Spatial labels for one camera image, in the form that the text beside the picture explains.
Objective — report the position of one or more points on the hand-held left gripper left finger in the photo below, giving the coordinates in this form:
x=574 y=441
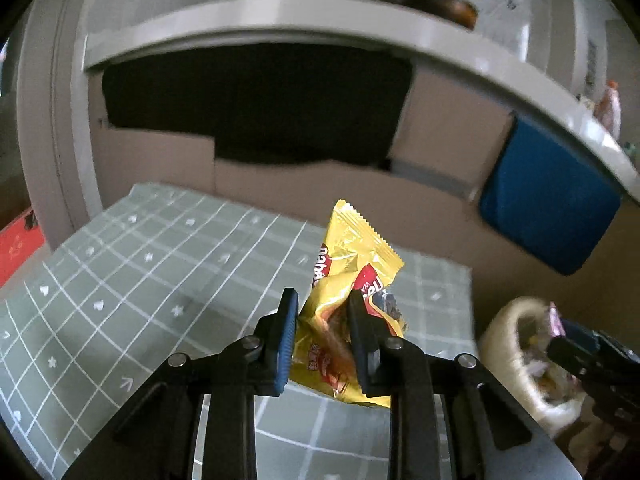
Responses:
x=286 y=345

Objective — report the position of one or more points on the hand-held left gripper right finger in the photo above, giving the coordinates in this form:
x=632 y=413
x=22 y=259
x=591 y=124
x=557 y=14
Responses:
x=357 y=345

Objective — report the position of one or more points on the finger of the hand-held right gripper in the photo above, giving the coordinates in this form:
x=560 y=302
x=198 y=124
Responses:
x=580 y=335
x=567 y=355

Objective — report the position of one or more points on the bin with yellowish plastic liner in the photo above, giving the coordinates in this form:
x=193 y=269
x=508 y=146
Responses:
x=505 y=350

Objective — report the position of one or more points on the yellow snack wrapper red label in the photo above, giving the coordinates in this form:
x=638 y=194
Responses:
x=345 y=250

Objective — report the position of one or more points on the blue hanging cloth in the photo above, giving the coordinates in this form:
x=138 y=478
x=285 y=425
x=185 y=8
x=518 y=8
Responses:
x=550 y=200

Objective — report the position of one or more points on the green checked tablecloth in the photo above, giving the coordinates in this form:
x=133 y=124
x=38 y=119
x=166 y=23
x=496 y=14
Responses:
x=150 y=285

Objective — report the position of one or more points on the brown cardboard panel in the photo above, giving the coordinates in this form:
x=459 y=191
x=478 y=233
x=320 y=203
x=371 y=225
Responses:
x=440 y=160

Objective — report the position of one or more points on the plastic bottle with orange cap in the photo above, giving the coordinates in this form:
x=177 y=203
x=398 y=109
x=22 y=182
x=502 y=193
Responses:
x=610 y=107

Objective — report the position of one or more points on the black hanging cloth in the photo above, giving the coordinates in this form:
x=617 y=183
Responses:
x=260 y=105

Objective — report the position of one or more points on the red floor mat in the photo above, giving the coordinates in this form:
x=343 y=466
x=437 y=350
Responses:
x=20 y=245

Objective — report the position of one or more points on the white kitchen counter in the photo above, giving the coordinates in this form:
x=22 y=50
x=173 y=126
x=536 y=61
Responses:
x=300 y=17

